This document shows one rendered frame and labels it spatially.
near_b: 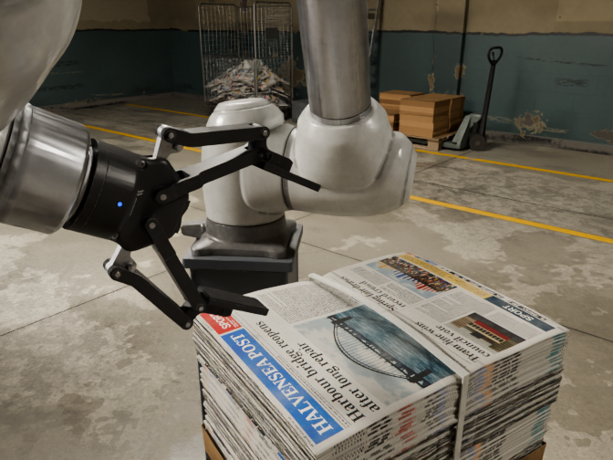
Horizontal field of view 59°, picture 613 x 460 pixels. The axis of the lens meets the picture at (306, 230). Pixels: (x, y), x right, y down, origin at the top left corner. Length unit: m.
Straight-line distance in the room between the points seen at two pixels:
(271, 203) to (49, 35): 0.75
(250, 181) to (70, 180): 0.57
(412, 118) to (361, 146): 5.91
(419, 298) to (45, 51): 0.58
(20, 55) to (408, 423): 0.46
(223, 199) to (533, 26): 6.51
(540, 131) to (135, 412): 6.06
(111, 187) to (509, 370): 0.46
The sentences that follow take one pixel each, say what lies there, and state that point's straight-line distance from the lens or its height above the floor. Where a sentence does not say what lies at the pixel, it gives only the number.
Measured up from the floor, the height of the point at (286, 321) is 1.06.
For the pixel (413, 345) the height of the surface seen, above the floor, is 1.06.
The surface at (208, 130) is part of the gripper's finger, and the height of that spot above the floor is 1.32.
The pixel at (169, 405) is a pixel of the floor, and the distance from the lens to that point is 2.30.
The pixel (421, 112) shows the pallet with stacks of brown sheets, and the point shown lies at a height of 0.42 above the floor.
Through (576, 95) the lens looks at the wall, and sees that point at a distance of 7.17.
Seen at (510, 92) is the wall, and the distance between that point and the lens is 7.39.
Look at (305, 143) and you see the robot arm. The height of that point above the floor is 1.22.
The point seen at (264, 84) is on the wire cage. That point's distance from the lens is 8.25.
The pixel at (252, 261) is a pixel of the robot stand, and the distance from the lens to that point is 0.99.
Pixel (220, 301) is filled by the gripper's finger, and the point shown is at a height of 1.16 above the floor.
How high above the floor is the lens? 1.40
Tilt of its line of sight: 21 degrees down
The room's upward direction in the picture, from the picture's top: straight up
